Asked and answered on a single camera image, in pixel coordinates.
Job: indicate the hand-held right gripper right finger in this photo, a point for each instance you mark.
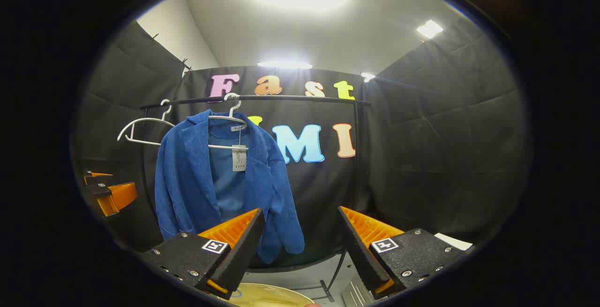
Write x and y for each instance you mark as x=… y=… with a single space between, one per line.
x=358 y=250

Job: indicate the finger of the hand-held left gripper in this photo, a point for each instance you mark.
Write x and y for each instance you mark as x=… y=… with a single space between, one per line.
x=119 y=197
x=93 y=178

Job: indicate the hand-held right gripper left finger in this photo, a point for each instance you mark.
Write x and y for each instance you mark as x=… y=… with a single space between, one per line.
x=243 y=250

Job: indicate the white plastic clothes hanger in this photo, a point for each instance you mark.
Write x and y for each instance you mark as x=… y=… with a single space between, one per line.
x=150 y=119
x=220 y=146

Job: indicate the black metal clothes rack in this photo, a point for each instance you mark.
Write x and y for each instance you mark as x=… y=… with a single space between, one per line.
x=304 y=97

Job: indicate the grey ribbed panel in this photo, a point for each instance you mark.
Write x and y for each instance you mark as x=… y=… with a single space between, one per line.
x=356 y=295

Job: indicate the white flat board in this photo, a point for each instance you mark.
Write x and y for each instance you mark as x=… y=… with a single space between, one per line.
x=452 y=241

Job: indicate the black backdrop cloth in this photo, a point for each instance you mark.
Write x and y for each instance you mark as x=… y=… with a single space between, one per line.
x=422 y=157

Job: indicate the ceiling light strip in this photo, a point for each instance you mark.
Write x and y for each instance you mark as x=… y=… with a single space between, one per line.
x=283 y=64

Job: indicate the small square ceiling light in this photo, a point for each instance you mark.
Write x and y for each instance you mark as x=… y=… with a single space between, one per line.
x=430 y=29

